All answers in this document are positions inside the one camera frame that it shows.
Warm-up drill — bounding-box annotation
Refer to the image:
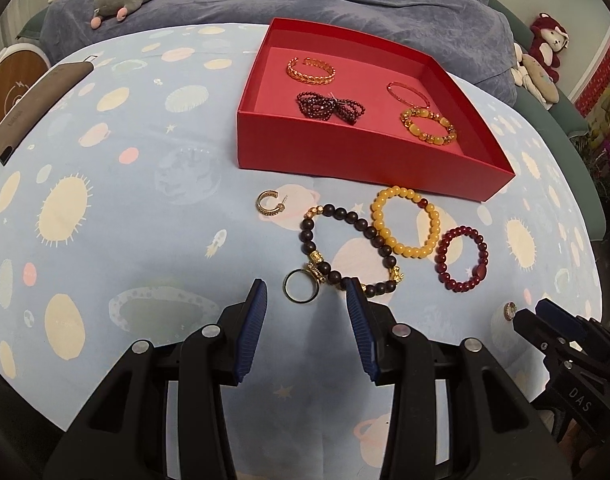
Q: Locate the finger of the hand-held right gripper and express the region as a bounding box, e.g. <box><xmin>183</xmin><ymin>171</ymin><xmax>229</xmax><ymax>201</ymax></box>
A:
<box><xmin>514</xmin><ymin>310</ymin><xmax>561</xmax><ymax>358</ymax></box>
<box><xmin>535</xmin><ymin>299</ymin><xmax>593</xmax><ymax>346</ymax></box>

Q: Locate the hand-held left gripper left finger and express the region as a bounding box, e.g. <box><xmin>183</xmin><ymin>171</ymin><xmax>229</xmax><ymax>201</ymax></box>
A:
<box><xmin>44</xmin><ymin>278</ymin><xmax>269</xmax><ymax>480</ymax></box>

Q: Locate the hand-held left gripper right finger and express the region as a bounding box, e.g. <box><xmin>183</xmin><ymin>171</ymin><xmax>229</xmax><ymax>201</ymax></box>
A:
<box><xmin>345</xmin><ymin>278</ymin><xmax>571</xmax><ymax>480</ymax></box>

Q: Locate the gold ring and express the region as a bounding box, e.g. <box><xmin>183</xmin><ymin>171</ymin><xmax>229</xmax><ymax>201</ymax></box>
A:
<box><xmin>283</xmin><ymin>268</ymin><xmax>320</xmax><ymax>304</ymax></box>

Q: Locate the red cardboard box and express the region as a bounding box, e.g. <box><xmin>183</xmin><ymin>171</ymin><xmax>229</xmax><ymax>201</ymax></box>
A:
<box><xmin>235</xmin><ymin>17</ymin><xmax>516</xmax><ymax>203</ymax></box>

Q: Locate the gold hoop earring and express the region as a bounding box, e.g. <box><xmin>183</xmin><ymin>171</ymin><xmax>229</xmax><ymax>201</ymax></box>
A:
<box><xmin>256</xmin><ymin>190</ymin><xmax>287</xmax><ymax>217</ymax></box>

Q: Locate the planet print tablecloth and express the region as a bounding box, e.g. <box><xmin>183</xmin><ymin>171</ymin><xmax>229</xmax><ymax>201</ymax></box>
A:
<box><xmin>0</xmin><ymin>22</ymin><xmax>603</xmax><ymax>480</ymax></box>

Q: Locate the green plant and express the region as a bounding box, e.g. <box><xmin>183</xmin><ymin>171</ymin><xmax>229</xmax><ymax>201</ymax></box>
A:
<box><xmin>580</xmin><ymin>75</ymin><xmax>610</xmax><ymax>196</ymax></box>

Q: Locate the thin red bangle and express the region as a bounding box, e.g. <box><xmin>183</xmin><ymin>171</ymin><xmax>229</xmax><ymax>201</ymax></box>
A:
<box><xmin>387</xmin><ymin>81</ymin><xmax>428</xmax><ymax>107</ymax></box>

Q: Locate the beige plush toy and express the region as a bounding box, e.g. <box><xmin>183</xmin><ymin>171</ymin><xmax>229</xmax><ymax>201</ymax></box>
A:
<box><xmin>512</xmin><ymin>42</ymin><xmax>561</xmax><ymax>111</ymax></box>

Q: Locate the dark red plush bear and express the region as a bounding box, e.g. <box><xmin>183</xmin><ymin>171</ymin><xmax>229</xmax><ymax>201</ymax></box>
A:
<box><xmin>529</xmin><ymin>12</ymin><xmax>570</xmax><ymax>71</ymax></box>

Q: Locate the round white wood-faced device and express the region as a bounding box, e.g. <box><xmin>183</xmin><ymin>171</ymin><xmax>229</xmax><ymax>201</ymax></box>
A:
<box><xmin>0</xmin><ymin>42</ymin><xmax>50</xmax><ymax>146</ymax></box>

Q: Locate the red bead bracelet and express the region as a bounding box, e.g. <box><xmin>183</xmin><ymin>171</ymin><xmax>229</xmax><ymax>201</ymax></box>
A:
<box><xmin>433</xmin><ymin>226</ymin><xmax>490</xmax><ymax>292</ymax></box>

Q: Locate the dark wood bead bracelet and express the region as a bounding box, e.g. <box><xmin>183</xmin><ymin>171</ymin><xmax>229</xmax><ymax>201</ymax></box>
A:
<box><xmin>299</xmin><ymin>204</ymin><xmax>406</xmax><ymax>297</ymax></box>

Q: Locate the yellow bead bracelet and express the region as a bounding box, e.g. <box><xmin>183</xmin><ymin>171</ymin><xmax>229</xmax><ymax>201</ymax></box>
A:
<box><xmin>370</xmin><ymin>186</ymin><xmax>442</xmax><ymax>258</ymax></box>

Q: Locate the teal padded bed frame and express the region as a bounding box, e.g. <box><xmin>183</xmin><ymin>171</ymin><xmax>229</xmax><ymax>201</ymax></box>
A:
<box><xmin>485</xmin><ymin>0</ymin><xmax>608</xmax><ymax>241</ymax></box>

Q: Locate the amber and gold bead bracelet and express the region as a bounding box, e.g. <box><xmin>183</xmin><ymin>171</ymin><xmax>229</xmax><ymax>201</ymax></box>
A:
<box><xmin>400</xmin><ymin>106</ymin><xmax>458</xmax><ymax>145</ymax></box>

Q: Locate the dark red small-bead bracelet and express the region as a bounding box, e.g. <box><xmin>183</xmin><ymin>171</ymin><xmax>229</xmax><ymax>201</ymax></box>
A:
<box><xmin>296</xmin><ymin>91</ymin><xmax>367</xmax><ymax>126</ymax></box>

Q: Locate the red wall hanging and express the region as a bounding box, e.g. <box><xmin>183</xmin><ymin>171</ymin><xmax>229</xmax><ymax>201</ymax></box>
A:
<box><xmin>575</xmin><ymin>25</ymin><xmax>610</xmax><ymax>116</ymax></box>

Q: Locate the gold chain bracelet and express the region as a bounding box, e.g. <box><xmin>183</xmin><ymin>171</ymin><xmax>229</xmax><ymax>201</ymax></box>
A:
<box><xmin>286</xmin><ymin>56</ymin><xmax>336</xmax><ymax>86</ymax></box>

